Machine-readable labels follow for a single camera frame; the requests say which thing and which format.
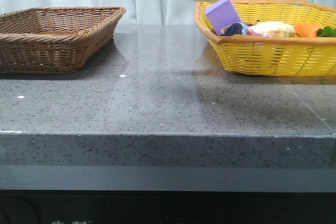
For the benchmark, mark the yellow wicker basket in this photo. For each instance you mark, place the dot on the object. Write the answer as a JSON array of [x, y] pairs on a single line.
[[293, 56]]

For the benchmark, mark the purple foam block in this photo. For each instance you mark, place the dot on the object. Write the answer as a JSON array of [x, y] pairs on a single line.
[[222, 14]]

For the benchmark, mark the cream bread loaf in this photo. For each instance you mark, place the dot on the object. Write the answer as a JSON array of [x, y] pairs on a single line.
[[274, 29]]

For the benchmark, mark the dark blue round object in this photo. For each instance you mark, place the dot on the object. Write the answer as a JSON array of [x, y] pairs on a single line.
[[235, 29]]

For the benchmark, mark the brown wicker basket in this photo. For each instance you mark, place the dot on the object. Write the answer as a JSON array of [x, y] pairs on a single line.
[[55, 39]]

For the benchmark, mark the orange toy carrot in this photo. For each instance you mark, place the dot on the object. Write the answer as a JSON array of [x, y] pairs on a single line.
[[306, 30]]

